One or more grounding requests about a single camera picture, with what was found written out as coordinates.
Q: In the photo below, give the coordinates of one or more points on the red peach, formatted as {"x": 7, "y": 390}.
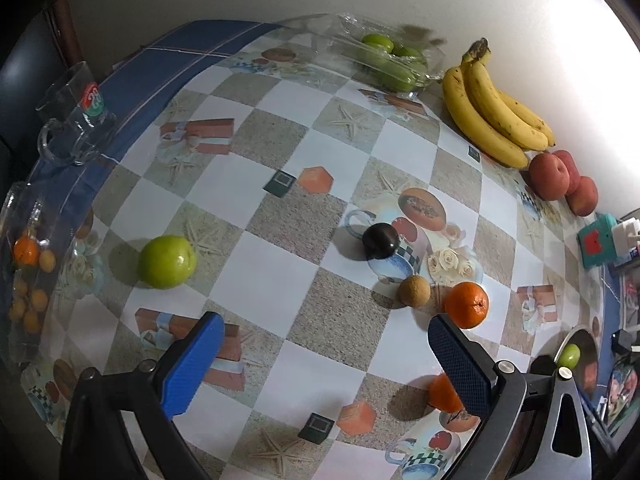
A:
{"x": 549, "y": 176}

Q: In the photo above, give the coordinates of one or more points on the clear box of kumquats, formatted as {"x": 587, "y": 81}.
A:
{"x": 15, "y": 200}

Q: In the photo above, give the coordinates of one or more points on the bowl with green fruit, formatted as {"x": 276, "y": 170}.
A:
{"x": 589, "y": 360}

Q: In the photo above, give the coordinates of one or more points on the dark plum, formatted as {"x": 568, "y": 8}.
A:
{"x": 381, "y": 240}

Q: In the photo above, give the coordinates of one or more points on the pile of kumquats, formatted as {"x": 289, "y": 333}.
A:
{"x": 39, "y": 299}

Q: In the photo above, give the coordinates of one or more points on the clear plastic fruit package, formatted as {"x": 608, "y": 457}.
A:
{"x": 345, "y": 35}

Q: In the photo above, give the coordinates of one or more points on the red apple, middle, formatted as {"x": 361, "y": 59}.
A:
{"x": 572, "y": 166}

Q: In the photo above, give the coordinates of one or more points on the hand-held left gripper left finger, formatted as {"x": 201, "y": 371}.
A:
{"x": 192, "y": 360}

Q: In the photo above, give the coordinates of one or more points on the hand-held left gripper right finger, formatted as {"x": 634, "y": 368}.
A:
{"x": 460, "y": 365}

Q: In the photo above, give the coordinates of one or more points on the brown kiwi fruit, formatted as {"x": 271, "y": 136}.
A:
{"x": 414, "y": 290}

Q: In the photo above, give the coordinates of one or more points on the red apple,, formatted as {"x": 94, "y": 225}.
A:
{"x": 584, "y": 196}
{"x": 572, "y": 166}

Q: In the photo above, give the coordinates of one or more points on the pink snack packet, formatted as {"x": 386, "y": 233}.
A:
{"x": 620, "y": 390}

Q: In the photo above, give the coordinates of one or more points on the checkered printed tablecloth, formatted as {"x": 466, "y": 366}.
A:
{"x": 270, "y": 260}

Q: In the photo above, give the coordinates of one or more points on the red apple, right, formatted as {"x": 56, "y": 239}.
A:
{"x": 584, "y": 196}

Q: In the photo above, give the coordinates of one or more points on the orange tangerine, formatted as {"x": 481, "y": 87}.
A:
{"x": 466, "y": 304}
{"x": 442, "y": 392}

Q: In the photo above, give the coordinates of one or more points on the red and white packet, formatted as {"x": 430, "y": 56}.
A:
{"x": 631, "y": 295}

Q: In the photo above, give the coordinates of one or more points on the teal plastic box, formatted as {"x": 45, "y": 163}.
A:
{"x": 595, "y": 242}

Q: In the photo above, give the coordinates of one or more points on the clear glass mug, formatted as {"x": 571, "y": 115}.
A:
{"x": 75, "y": 110}

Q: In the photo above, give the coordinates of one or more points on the black charger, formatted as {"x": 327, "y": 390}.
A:
{"x": 622, "y": 342}

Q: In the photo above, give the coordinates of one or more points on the yellow banana bunch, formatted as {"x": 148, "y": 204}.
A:
{"x": 480, "y": 110}

